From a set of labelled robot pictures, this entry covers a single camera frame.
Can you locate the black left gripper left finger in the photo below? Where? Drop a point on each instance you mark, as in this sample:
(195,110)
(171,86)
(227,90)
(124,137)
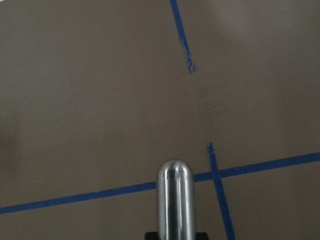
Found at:
(151,236)

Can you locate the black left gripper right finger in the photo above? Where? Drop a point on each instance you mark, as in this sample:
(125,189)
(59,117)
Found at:
(201,236)

